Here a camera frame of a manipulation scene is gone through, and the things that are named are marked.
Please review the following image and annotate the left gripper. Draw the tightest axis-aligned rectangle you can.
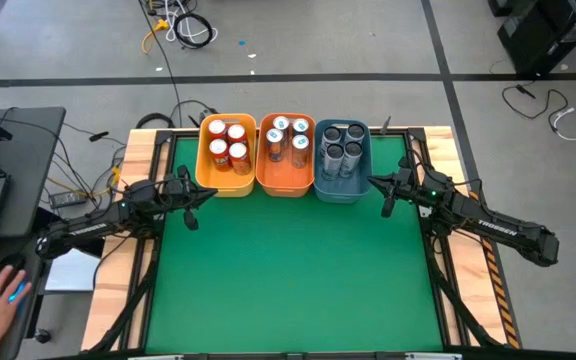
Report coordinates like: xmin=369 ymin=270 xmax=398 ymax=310
xmin=155 ymin=165 xmax=219 ymax=231

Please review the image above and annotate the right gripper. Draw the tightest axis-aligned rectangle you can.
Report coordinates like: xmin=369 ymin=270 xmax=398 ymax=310
xmin=367 ymin=158 xmax=444 ymax=219

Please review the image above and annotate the yellow plastic bin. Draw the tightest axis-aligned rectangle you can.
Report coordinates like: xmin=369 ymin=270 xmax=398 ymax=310
xmin=195 ymin=112 xmax=259 ymax=198

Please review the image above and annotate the blue plastic bin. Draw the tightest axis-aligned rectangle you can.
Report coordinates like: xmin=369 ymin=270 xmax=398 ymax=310
xmin=313 ymin=118 xmax=373 ymax=205

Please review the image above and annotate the red Fanta can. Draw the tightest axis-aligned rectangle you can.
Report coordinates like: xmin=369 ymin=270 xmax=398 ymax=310
xmin=228 ymin=142 xmax=252 ymax=176
xmin=207 ymin=118 xmax=228 ymax=140
xmin=226 ymin=123 xmax=248 ymax=146

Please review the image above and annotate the orange plastic bin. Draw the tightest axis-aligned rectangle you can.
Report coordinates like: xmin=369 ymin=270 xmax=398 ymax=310
xmin=255 ymin=112 xmax=317 ymax=198

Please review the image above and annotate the green table mat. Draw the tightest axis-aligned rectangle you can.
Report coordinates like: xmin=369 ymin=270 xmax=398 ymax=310
xmin=145 ymin=137 xmax=444 ymax=354

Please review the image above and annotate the black power adapter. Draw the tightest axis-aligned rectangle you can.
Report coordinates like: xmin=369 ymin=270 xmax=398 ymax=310
xmin=47 ymin=190 xmax=88 ymax=210

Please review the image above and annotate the white sheet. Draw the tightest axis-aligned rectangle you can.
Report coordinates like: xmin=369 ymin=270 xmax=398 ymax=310
xmin=45 ymin=251 xmax=102 ymax=292

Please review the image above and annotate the yellow black hazard tape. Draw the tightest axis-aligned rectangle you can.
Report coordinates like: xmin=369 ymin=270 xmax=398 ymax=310
xmin=480 ymin=239 xmax=522 ymax=350

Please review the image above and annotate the dark grey desk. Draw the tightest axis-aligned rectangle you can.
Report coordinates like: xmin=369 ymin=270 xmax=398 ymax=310
xmin=0 ymin=106 xmax=68 ymax=360

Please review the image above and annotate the black computer mouse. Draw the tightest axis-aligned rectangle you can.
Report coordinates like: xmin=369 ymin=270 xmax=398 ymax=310
xmin=0 ymin=252 xmax=30 ymax=304

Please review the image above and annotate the large black equipment case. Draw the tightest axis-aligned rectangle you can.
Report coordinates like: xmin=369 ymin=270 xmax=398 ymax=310
xmin=496 ymin=0 xmax=576 ymax=76

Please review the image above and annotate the thick curved black cable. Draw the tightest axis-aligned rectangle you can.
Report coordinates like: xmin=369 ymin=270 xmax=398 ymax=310
xmin=135 ymin=112 xmax=174 ymax=130

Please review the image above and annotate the long black floor cable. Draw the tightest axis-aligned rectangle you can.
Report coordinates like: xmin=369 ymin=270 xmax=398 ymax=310
xmin=137 ymin=0 xmax=183 ymax=125

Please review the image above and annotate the black looped floor cable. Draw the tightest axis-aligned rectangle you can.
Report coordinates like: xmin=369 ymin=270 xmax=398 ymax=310
xmin=501 ymin=83 xmax=569 ymax=132

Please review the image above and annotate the black cable coil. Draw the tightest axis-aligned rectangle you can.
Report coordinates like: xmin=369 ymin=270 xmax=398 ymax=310
xmin=172 ymin=12 xmax=215 ymax=50

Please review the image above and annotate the white coiled cable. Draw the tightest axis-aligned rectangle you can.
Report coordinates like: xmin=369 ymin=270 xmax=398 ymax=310
xmin=164 ymin=0 xmax=219 ymax=44

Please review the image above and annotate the yellow cable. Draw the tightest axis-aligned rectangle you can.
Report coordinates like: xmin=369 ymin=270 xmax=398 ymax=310
xmin=141 ymin=18 xmax=170 ymax=55

